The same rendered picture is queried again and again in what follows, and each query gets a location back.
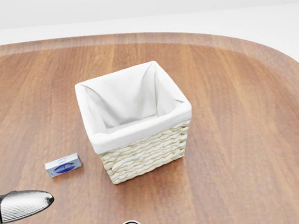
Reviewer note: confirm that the small silver blue printed box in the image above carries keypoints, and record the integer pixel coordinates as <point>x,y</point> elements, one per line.
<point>63,165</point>

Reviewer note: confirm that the woven basket with white liner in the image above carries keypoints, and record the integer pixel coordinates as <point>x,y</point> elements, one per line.
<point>142,149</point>

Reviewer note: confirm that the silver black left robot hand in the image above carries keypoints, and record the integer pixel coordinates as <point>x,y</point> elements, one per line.
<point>21,205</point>

